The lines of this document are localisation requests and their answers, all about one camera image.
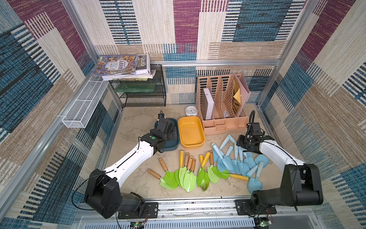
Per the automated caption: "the green shovel yellow handle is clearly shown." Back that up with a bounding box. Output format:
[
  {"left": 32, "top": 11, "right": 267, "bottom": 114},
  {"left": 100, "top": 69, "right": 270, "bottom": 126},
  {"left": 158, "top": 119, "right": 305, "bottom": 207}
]
[
  {"left": 212, "top": 167, "right": 249, "bottom": 181},
  {"left": 197, "top": 152, "right": 211, "bottom": 191},
  {"left": 175, "top": 150, "right": 185, "bottom": 187}
]

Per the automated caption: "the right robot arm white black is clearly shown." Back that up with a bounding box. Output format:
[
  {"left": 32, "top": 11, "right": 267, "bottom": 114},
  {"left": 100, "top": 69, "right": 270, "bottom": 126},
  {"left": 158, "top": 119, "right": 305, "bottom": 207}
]
[{"left": 237, "top": 123, "right": 324, "bottom": 214}]

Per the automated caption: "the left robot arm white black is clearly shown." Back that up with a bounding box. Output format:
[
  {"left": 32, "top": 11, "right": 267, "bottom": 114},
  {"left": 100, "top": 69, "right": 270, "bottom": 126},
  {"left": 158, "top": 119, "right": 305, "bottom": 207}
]
[{"left": 84, "top": 118, "right": 174, "bottom": 219}]

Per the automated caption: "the dark teal storage tray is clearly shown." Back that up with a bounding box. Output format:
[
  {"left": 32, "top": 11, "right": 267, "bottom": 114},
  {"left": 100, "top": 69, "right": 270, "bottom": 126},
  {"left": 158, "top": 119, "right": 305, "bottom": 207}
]
[{"left": 151, "top": 114, "right": 179, "bottom": 153}]

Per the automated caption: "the yellow storage tray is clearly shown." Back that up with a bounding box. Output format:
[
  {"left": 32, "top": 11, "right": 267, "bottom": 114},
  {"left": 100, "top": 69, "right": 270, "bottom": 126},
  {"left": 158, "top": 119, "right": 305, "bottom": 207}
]
[{"left": 178, "top": 116, "right": 205, "bottom": 149}]

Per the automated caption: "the white box in organizer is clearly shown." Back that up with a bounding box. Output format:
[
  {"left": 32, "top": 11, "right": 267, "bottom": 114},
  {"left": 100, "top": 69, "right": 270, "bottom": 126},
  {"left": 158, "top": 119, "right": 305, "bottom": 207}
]
[{"left": 202, "top": 88, "right": 214, "bottom": 120}]

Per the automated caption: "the white alarm clock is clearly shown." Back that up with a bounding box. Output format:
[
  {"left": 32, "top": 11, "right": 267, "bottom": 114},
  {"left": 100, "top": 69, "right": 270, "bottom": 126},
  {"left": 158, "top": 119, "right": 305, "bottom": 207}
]
[{"left": 185, "top": 106, "right": 198, "bottom": 116}]

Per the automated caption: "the pink desk file organizer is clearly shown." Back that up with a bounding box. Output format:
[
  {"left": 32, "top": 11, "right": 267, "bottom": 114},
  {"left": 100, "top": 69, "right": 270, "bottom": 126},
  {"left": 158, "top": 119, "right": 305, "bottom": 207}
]
[{"left": 196, "top": 74, "right": 249, "bottom": 135}]

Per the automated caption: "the pink folder with yellow paper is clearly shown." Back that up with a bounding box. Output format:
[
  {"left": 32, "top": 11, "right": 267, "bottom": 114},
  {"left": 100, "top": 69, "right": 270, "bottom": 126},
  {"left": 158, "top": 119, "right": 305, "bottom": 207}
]
[{"left": 232, "top": 73, "right": 250, "bottom": 117}]

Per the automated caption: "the green tray on shelf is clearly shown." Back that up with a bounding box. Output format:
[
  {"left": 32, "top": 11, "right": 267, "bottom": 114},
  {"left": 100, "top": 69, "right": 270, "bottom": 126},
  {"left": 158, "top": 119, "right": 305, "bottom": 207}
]
[{"left": 114, "top": 83, "right": 156, "bottom": 93}]

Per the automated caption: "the stack of white books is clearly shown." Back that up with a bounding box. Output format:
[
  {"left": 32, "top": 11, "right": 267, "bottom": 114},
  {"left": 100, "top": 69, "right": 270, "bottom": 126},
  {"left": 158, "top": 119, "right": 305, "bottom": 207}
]
[{"left": 94, "top": 54, "right": 156, "bottom": 81}]

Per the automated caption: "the colorful picture book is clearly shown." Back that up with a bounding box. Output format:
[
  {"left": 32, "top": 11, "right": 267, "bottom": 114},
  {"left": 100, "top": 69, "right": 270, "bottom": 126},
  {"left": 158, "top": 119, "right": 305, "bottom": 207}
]
[{"left": 92, "top": 55, "right": 139, "bottom": 76}]

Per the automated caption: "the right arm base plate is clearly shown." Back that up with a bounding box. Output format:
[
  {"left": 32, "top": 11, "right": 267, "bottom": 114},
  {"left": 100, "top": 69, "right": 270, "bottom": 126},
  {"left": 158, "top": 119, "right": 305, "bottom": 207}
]
[{"left": 234, "top": 199, "right": 277, "bottom": 217}]

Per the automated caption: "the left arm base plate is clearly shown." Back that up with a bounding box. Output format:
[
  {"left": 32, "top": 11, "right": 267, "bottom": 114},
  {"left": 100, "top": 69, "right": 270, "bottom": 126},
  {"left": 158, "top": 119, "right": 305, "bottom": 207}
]
[{"left": 117, "top": 202, "right": 159, "bottom": 219}]

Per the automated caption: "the white wire mesh basket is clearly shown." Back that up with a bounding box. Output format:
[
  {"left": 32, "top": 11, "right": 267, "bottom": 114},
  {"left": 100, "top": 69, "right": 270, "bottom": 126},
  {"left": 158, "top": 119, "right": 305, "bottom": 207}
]
[{"left": 62, "top": 80, "right": 109, "bottom": 128}]

